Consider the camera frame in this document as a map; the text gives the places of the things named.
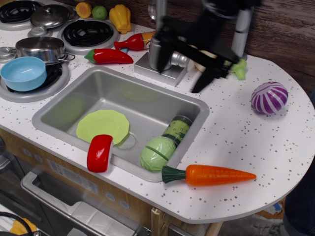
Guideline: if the green toy apple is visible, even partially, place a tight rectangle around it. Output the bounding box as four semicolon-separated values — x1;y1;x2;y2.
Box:
92;5;108;20

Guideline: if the light green toy plate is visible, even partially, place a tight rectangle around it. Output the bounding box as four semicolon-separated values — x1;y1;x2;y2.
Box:
76;110;130;145

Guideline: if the grey stove knob left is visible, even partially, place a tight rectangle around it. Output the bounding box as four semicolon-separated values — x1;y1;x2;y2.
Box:
0;47;17;64

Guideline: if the green toy broccoli piece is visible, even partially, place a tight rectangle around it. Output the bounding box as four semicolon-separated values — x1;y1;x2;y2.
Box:
230;59;247;80

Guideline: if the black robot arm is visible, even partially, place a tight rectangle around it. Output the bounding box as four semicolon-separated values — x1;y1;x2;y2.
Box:
156;0;261;93

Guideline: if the black stove burner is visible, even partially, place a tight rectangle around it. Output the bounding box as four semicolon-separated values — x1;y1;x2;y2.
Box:
57;20;120;56
0;0;44;31

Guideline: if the grey stove knob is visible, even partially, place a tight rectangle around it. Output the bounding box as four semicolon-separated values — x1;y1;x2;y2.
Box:
28;26;53;37
0;47;17;64

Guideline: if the red toy chili pepper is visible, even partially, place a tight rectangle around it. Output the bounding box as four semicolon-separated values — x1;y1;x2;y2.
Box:
84;48;133;64

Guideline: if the silver oven door handle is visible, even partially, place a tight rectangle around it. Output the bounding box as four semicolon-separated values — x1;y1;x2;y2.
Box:
21;172;151;236

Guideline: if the grey vertical post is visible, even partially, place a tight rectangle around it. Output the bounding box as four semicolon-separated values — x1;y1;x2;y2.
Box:
231;7;254;60

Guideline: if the orange toy carrot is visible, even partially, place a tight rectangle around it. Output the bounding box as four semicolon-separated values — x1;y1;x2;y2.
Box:
161;165;256;186

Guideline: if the steel pot lid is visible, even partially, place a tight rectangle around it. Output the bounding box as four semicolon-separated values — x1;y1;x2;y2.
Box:
30;4;79;29

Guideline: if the green labelled toy can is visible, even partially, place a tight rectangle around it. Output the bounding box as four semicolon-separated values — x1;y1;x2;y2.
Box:
162;116;192;146

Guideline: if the red toy ketchup bottle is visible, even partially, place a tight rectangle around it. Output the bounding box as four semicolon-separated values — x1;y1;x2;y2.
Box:
114;31;156;51

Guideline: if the green toy cabbage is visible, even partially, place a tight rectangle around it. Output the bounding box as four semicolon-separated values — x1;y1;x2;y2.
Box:
140;136;176;173

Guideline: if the red and white toy sushi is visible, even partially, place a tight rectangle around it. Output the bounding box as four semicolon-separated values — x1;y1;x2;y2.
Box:
87;134;114;173

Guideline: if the black stove burner back left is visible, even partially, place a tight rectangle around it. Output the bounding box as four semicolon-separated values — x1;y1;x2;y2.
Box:
0;0;44;31

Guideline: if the light blue toy bowl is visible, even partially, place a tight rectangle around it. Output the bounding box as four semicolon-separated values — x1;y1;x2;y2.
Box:
0;57;47;92

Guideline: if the purple striped toy onion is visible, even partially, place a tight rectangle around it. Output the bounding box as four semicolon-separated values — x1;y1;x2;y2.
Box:
251;81;288;114

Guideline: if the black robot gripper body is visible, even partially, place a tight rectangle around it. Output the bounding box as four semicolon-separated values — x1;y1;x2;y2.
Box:
156;9;239;70

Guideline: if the grey toy sink basin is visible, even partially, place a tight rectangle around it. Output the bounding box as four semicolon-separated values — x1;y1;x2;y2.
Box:
32;66;209;182

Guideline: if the grey stove knob upper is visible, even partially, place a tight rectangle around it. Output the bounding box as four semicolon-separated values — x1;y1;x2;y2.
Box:
28;26;53;37

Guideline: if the stove burner front left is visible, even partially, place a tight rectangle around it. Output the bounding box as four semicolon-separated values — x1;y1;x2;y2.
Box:
0;63;70;103

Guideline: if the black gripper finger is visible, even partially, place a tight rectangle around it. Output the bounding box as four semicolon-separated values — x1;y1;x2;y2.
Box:
157;39;174;73
191;67;228;93

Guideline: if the yellow toy bell pepper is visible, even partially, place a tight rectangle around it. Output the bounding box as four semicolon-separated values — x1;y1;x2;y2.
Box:
109;4;131;34

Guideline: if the yellow object bottom left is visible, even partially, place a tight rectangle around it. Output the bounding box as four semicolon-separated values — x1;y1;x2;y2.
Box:
9;218;37;235

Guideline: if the cream toy bottle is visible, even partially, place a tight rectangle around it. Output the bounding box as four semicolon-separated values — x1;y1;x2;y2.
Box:
192;50;217;72

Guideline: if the steel toy pot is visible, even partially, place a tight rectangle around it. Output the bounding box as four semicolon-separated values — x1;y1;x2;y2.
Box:
9;36;76;65

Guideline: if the black stove burner back right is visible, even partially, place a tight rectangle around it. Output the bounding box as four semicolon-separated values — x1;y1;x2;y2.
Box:
57;20;120;56

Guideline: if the silver toy faucet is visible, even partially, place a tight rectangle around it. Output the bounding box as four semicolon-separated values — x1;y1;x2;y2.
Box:
134;0;189;86

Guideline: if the orange toy pumpkin slice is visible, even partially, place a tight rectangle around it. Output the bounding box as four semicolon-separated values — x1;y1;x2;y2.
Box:
75;2;93;19

